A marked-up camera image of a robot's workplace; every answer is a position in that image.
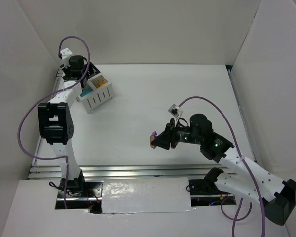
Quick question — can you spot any yellow rounded lego brick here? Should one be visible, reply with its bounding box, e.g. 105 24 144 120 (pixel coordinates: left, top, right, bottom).
96 81 105 88

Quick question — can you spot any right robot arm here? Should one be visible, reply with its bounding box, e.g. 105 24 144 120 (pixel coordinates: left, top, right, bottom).
150 114 296 226

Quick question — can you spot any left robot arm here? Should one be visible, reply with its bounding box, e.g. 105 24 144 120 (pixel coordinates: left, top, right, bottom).
38 55 86 193

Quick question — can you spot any white foam board front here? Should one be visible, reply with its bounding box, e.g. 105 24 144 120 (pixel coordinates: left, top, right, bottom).
102 177 192 214

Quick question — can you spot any white slotted container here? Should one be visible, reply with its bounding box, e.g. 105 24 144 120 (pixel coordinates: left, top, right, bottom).
77 73 115 114

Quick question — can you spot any black slotted container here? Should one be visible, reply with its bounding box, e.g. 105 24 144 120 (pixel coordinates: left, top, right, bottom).
86 62 100 78

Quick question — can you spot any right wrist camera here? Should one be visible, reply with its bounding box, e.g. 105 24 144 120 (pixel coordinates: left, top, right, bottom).
168 104 183 122

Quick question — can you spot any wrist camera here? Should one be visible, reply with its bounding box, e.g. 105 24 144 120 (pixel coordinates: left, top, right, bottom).
168 104 183 122
58 48 73 67

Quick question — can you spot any aluminium rail right side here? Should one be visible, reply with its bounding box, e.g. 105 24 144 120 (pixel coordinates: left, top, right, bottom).
225 65 258 163

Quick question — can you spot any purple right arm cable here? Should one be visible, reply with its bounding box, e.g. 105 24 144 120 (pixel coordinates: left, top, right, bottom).
179 96 266 237

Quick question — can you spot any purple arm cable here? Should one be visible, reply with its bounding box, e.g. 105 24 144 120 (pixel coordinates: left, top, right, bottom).
179 96 266 237
17 36 91 209

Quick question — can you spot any aluminium table rail front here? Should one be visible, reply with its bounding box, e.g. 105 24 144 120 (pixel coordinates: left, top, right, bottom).
28 164 237 180

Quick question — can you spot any aluminium rail left side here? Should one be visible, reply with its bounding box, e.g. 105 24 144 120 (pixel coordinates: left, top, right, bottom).
31 68 63 166

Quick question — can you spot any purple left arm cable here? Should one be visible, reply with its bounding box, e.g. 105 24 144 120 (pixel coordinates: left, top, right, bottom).
17 36 91 209

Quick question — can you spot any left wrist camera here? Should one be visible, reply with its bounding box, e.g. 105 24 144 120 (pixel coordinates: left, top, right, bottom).
58 48 73 67

